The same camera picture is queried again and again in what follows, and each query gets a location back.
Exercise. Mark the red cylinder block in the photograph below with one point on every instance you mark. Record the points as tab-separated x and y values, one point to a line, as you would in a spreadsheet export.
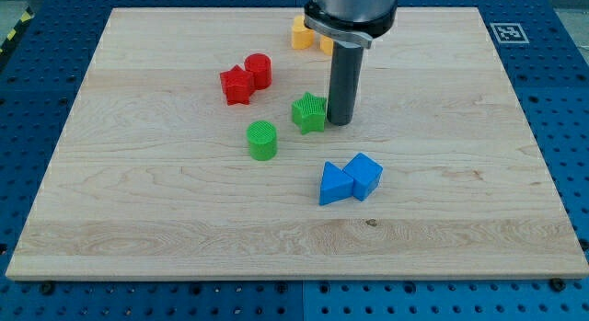
260	65

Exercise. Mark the yellow heart block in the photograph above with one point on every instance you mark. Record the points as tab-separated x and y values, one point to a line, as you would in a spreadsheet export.
301	36

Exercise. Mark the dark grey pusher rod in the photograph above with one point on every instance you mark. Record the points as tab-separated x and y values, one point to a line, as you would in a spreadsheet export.
346	63

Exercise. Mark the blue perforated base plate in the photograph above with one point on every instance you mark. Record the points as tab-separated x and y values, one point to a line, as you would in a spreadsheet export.
38	87

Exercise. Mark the green cylinder block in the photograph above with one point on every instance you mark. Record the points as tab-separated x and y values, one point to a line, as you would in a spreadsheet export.
262	140

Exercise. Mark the red star block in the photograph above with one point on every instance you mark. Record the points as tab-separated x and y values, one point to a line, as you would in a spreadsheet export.
237	85

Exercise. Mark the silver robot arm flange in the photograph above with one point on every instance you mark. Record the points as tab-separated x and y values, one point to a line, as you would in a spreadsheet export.
354	23

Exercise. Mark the blue triangle block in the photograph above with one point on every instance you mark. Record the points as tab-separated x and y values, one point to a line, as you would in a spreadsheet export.
335	185

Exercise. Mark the light wooden board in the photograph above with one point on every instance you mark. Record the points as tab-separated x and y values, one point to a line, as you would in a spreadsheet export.
151	179

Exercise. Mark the yellow block behind rod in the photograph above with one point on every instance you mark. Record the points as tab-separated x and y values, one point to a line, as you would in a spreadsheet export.
326	45

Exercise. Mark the green star block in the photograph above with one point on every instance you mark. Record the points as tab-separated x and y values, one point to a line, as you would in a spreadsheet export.
309	113

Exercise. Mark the blue cube block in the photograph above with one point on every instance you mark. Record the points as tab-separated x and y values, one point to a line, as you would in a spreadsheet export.
366	174

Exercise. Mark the white fiducial marker tag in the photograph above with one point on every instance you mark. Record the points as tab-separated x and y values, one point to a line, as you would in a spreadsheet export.
509	33

